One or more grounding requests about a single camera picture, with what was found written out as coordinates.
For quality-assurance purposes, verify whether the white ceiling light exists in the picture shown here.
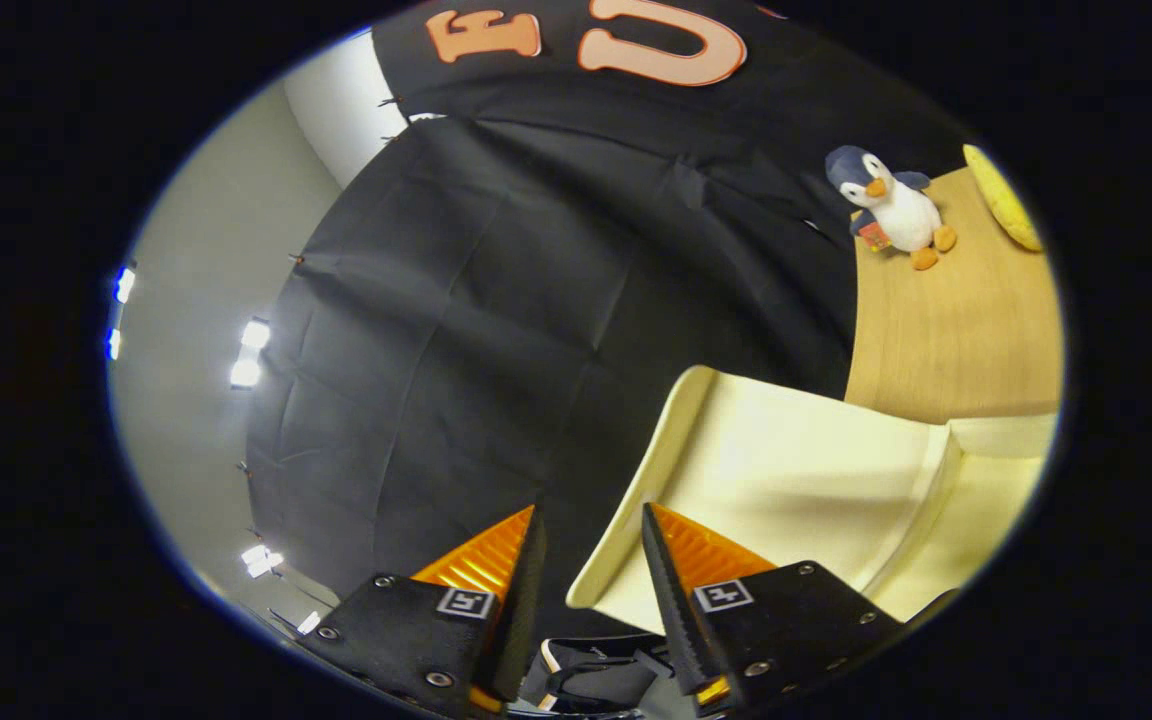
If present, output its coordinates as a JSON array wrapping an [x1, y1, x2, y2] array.
[[240, 542, 286, 580], [107, 263, 138, 362], [228, 317, 273, 390]]

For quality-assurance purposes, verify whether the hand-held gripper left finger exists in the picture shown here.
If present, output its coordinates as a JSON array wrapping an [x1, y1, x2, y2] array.
[[296, 505, 549, 719]]

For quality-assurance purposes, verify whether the cream fabric storage box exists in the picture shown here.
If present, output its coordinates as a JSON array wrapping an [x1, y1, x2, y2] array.
[[566, 365, 1063, 637]]

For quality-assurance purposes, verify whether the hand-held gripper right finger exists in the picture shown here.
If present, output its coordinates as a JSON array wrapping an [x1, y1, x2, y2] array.
[[641, 503, 907, 719]]

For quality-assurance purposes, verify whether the penguin plush toy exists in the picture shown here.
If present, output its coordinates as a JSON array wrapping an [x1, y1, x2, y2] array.
[[825, 145, 959, 272]]

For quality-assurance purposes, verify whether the round yellow plush cushion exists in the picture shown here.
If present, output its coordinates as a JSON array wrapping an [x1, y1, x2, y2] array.
[[963, 144, 1045, 253]]

